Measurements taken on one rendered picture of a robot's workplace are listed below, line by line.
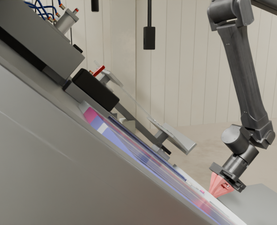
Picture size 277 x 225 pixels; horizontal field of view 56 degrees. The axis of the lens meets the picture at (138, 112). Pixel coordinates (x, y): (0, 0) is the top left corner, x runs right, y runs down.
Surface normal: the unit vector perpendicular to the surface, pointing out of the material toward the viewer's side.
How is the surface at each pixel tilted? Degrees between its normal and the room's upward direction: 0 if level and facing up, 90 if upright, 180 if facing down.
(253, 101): 88
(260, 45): 90
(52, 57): 90
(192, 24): 90
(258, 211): 0
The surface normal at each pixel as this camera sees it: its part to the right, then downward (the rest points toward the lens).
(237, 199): 0.00, -0.97
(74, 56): 0.34, 0.22
